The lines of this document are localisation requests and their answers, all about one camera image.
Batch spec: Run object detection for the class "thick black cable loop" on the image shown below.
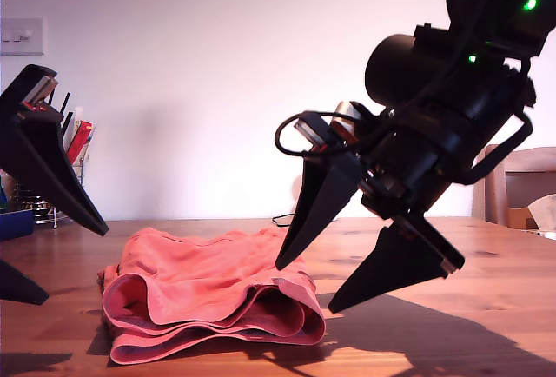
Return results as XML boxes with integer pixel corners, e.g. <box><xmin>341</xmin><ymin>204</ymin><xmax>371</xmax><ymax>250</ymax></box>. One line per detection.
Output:
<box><xmin>459</xmin><ymin>110</ymin><xmax>534</xmax><ymax>186</ymax></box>

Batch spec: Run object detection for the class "white tissue paper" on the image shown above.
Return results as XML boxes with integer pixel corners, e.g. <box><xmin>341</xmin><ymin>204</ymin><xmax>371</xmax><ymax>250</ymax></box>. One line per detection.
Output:
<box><xmin>526</xmin><ymin>193</ymin><xmax>556</xmax><ymax>234</ymax></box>

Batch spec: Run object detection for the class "metal wire utensil holder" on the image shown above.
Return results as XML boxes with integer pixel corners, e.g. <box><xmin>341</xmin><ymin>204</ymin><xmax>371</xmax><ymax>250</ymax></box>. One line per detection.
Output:
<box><xmin>10</xmin><ymin>162</ymin><xmax>84</xmax><ymax>228</ymax></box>

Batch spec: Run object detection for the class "orange cardboard box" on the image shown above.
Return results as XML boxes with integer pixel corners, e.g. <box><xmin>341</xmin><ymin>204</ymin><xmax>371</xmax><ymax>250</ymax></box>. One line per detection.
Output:
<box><xmin>506</xmin><ymin>206</ymin><xmax>539</xmax><ymax>230</ymax></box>

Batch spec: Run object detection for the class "white light switch plate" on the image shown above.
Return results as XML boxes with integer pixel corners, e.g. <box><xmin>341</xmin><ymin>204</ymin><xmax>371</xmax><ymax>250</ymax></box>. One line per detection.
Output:
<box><xmin>0</xmin><ymin>17</ymin><xmax>45</xmax><ymax>56</ymax></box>

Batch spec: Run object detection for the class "blue box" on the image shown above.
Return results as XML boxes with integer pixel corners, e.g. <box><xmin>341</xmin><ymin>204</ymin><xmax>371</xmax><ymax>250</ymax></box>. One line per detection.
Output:
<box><xmin>0</xmin><ymin>209</ymin><xmax>36</xmax><ymax>242</ymax></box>

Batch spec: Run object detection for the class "thin black camera cable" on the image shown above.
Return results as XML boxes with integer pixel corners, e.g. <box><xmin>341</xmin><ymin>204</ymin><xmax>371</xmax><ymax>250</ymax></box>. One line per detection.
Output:
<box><xmin>273</xmin><ymin>109</ymin><xmax>348</xmax><ymax>160</ymax></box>

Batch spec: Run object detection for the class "red underwear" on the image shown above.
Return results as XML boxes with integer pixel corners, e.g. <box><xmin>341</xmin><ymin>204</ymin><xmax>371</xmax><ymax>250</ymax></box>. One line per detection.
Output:
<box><xmin>96</xmin><ymin>227</ymin><xmax>328</xmax><ymax>366</ymax></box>

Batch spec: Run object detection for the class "wooden chair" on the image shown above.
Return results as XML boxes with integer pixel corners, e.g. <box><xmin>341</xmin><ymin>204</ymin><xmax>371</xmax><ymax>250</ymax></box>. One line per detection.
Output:
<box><xmin>471</xmin><ymin>144</ymin><xmax>556</xmax><ymax>231</ymax></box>

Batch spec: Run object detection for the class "red chopstick packet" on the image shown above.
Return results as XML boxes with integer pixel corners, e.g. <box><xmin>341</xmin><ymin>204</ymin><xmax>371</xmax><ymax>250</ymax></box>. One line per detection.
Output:
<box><xmin>64</xmin><ymin>120</ymin><xmax>94</xmax><ymax>166</ymax></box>

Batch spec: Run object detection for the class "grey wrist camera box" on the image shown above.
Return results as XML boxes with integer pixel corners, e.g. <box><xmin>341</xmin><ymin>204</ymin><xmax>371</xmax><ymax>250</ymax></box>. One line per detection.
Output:
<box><xmin>0</xmin><ymin>63</ymin><xmax>60</xmax><ymax>112</ymax></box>
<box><xmin>294</xmin><ymin>101</ymin><xmax>368</xmax><ymax>153</ymax></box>

